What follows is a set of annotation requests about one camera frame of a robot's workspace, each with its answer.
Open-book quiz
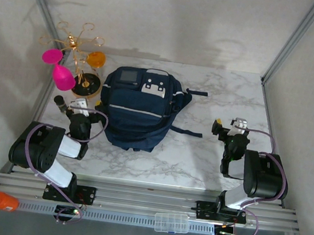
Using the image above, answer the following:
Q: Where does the navy blue backpack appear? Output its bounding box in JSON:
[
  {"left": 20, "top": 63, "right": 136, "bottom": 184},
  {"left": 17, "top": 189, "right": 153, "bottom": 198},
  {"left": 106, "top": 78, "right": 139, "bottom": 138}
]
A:
[{"left": 93, "top": 62, "right": 211, "bottom": 161}]

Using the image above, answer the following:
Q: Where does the small black bottle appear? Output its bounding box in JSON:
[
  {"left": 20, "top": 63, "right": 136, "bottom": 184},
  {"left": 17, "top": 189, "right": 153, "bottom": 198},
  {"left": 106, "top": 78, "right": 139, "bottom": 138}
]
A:
[{"left": 52, "top": 95, "right": 72, "bottom": 116}]

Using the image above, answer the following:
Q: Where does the pink goblet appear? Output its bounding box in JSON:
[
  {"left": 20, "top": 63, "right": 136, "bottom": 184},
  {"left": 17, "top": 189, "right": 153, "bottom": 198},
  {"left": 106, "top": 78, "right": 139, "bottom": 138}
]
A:
[{"left": 51, "top": 62, "right": 79, "bottom": 92}]

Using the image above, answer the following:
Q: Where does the orange goblet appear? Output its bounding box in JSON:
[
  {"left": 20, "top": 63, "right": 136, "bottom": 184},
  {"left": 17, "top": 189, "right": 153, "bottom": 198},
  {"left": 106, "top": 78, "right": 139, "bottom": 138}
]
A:
[{"left": 85, "top": 49, "right": 108, "bottom": 71}]

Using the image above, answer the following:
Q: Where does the black control board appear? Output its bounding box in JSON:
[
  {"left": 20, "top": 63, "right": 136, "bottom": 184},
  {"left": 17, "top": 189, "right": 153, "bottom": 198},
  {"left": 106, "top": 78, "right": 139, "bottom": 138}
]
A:
[
  {"left": 53, "top": 204, "right": 84, "bottom": 226},
  {"left": 212, "top": 222, "right": 238, "bottom": 235}
]

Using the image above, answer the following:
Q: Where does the clear plastic compartment box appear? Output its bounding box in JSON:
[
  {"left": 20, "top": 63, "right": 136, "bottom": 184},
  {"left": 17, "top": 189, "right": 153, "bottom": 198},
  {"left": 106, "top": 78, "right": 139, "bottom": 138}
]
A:
[{"left": 153, "top": 211, "right": 192, "bottom": 235}]

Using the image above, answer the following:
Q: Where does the orange cylinder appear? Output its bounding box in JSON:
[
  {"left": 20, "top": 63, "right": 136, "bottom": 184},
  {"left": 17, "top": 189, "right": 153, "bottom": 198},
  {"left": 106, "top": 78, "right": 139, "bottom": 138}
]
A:
[{"left": 0, "top": 191, "right": 21, "bottom": 213}]

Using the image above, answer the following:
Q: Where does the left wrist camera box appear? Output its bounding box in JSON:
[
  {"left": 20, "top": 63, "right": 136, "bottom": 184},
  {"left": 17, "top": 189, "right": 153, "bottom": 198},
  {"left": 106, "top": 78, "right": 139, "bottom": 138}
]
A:
[{"left": 67, "top": 97, "right": 91, "bottom": 117}]

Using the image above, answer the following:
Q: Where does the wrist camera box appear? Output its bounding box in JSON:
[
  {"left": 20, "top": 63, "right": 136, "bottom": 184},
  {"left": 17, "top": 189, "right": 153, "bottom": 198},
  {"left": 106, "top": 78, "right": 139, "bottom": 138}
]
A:
[
  {"left": 67, "top": 97, "right": 91, "bottom": 117},
  {"left": 228, "top": 116, "right": 251, "bottom": 138}
]

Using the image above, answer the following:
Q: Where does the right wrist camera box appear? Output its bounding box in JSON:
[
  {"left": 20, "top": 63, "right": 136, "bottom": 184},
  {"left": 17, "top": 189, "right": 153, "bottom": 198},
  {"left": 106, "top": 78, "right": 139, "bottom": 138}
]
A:
[{"left": 228, "top": 116, "right": 251, "bottom": 138}]

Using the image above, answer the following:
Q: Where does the gold wire cup stand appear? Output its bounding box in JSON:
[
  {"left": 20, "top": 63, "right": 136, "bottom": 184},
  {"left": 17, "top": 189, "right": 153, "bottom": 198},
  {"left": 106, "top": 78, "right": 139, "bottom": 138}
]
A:
[{"left": 32, "top": 16, "right": 111, "bottom": 101}]

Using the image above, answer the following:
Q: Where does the aluminium side rail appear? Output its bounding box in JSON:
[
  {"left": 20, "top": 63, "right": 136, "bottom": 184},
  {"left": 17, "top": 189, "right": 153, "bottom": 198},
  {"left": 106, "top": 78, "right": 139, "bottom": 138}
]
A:
[
  {"left": 241, "top": 79, "right": 314, "bottom": 235},
  {"left": 0, "top": 44, "right": 68, "bottom": 235}
]

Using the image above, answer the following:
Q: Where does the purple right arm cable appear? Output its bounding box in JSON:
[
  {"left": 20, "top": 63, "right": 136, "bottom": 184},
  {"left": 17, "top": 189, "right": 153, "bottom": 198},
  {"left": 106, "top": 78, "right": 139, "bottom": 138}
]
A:
[{"left": 211, "top": 123, "right": 295, "bottom": 235}]

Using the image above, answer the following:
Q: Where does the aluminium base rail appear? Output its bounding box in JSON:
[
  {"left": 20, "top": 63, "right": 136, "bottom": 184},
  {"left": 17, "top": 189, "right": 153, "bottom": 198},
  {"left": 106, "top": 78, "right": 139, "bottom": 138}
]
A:
[{"left": 0, "top": 160, "right": 305, "bottom": 235}]

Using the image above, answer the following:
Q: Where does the grey slotted cable duct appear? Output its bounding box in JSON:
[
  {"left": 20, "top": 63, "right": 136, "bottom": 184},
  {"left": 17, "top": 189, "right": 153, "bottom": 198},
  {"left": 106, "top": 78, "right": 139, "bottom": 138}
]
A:
[{"left": 14, "top": 198, "right": 218, "bottom": 235}]

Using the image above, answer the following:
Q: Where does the aluminium frame post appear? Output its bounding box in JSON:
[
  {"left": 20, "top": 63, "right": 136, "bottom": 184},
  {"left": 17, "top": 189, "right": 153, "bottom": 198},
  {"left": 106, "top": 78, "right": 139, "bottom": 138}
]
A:
[
  {"left": 259, "top": 0, "right": 314, "bottom": 91},
  {"left": 7, "top": 0, "right": 75, "bottom": 60}
]

